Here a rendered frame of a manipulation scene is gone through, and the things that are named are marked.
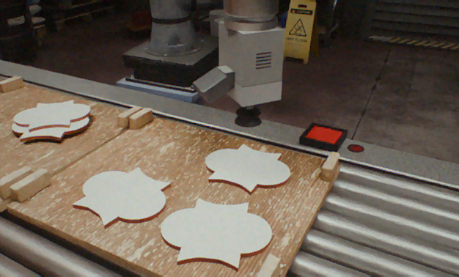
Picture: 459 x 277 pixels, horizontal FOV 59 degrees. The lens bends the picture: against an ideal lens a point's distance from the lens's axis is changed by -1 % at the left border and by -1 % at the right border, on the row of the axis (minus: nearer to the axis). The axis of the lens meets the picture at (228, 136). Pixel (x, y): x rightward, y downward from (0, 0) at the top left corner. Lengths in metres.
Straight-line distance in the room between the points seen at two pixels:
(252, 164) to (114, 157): 0.25
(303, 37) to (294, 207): 3.71
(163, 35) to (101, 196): 0.68
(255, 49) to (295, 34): 3.75
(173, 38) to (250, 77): 0.68
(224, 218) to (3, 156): 0.44
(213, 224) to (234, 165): 0.15
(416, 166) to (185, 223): 0.44
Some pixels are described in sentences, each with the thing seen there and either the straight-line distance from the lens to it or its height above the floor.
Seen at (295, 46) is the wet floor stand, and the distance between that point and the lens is 4.30.
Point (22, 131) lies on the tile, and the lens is 0.86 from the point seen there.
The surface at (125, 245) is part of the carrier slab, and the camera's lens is 0.56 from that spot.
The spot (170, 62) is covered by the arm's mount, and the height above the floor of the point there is 0.95.
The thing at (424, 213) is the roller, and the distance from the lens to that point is 0.70.
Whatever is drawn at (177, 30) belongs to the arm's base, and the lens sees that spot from 1.21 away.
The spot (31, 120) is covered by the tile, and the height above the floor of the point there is 0.96.
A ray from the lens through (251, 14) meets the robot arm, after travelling 0.55.
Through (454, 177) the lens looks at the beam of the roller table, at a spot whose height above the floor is 0.92.
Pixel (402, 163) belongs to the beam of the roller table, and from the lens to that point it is 0.81.
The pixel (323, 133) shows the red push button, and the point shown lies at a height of 0.93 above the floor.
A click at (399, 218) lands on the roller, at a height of 0.92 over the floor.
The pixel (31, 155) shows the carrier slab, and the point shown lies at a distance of 0.80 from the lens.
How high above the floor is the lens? 1.31
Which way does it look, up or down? 28 degrees down
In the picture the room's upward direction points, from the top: straight up
